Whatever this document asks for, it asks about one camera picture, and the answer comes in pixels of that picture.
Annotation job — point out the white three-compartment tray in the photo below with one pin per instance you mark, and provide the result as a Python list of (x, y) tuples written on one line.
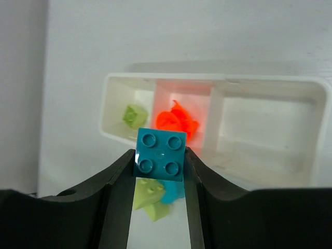
[(257, 131)]

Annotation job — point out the light green lego brick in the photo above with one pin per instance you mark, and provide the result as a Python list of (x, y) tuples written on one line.
[(135, 116)]

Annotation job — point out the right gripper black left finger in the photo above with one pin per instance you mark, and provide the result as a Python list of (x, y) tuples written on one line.
[(93, 214)]

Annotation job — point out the orange round lego piece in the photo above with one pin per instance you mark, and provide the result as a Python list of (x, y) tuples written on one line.
[(177, 119)]

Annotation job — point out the teal square lego brick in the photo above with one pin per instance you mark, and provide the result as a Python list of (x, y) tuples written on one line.
[(159, 154)]

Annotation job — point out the teal green lego stack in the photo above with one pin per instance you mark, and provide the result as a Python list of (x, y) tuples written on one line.
[(156, 196)]

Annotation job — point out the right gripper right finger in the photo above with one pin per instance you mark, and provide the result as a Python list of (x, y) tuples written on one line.
[(224, 215)]

